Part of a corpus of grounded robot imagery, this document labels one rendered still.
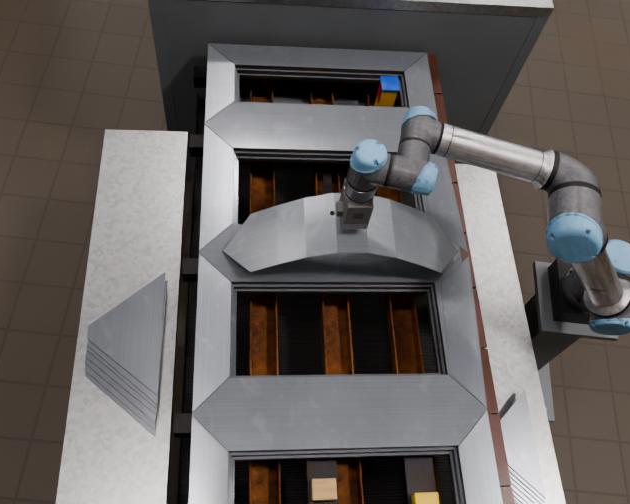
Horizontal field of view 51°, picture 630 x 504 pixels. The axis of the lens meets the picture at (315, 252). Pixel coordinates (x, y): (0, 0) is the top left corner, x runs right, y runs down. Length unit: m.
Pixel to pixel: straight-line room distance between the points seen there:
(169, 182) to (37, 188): 1.10
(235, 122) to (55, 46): 1.69
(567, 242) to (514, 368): 0.59
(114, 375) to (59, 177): 1.45
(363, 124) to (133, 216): 0.76
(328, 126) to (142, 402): 0.99
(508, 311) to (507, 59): 0.93
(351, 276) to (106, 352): 0.68
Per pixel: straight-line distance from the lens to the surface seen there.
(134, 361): 1.79
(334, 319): 1.95
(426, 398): 1.73
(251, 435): 1.64
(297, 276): 1.79
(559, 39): 4.01
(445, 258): 1.85
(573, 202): 1.57
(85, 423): 1.81
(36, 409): 2.66
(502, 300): 2.11
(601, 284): 1.76
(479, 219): 2.23
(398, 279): 1.83
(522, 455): 1.93
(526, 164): 1.60
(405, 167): 1.46
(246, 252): 1.76
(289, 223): 1.73
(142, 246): 1.98
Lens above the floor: 2.47
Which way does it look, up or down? 61 degrees down
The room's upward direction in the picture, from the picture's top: 12 degrees clockwise
